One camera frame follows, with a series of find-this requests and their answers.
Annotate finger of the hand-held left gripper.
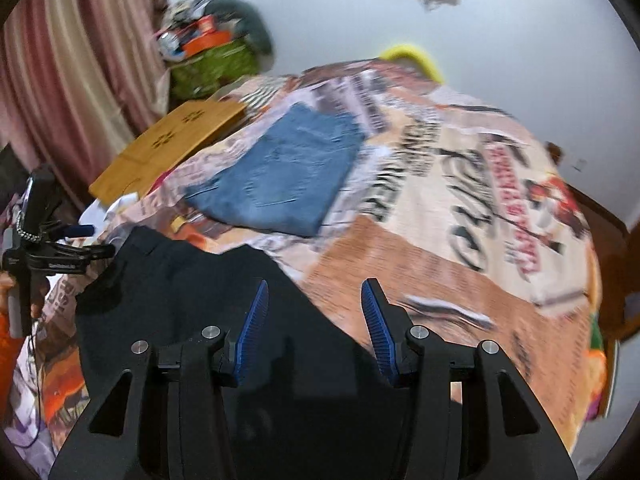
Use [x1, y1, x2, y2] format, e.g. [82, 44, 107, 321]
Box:
[49, 224, 96, 239]
[29, 244, 117, 275]

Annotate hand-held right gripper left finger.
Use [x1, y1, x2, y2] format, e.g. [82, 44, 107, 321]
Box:
[48, 280, 271, 480]

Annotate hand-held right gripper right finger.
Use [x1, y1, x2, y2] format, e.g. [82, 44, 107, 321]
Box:
[361, 278, 578, 480]

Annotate black pants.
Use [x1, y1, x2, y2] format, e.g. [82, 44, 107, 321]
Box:
[75, 226, 466, 480]

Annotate person's left forearm orange sleeve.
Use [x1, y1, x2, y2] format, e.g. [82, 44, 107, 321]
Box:
[0, 317, 26, 411]

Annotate person's left hand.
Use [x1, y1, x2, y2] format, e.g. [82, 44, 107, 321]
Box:
[0, 271, 51, 322]

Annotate printed blanket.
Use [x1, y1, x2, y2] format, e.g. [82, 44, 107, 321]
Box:
[0, 57, 608, 480]

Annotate wooden lap board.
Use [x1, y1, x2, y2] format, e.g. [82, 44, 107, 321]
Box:
[89, 101, 246, 206]

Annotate pink curtain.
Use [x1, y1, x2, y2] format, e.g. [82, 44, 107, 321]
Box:
[0, 0, 173, 211]

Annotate blue jeans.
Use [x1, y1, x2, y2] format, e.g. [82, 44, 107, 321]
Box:
[184, 102, 365, 237]

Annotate green bag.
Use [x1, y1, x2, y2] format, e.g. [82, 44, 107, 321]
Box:
[170, 42, 258, 101]

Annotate orange box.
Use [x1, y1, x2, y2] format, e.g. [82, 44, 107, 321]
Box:
[182, 15, 233, 58]

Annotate grey cloth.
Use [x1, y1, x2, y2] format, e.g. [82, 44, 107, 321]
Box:
[205, 0, 276, 68]

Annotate yellow curved object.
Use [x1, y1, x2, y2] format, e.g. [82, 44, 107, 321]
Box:
[378, 44, 446, 83]

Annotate thin black cable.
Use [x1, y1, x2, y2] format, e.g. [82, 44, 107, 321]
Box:
[20, 317, 46, 448]

